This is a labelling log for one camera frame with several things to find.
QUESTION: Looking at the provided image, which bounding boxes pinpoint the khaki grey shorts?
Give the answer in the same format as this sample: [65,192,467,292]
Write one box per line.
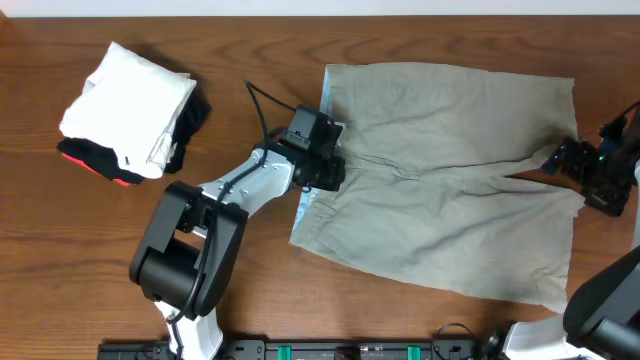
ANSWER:
[290,63,583,313]

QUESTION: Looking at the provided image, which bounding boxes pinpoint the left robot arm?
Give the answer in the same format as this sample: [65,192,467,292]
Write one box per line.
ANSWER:
[129,120,345,359]

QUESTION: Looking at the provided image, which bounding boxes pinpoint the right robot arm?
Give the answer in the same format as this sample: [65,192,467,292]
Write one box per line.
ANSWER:
[476,103,639,360]

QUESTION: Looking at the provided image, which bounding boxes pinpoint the red folded garment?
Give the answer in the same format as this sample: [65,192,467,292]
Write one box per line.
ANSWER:
[62,153,132,187]

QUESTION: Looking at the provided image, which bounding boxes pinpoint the white folded garment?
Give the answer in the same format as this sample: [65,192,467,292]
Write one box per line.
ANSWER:
[59,42,197,179]

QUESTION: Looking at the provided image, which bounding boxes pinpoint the black folded garment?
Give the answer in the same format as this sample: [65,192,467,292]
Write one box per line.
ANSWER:
[56,89,211,185]

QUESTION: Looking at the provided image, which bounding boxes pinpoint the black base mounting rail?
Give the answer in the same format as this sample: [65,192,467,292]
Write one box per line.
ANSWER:
[96,339,502,360]

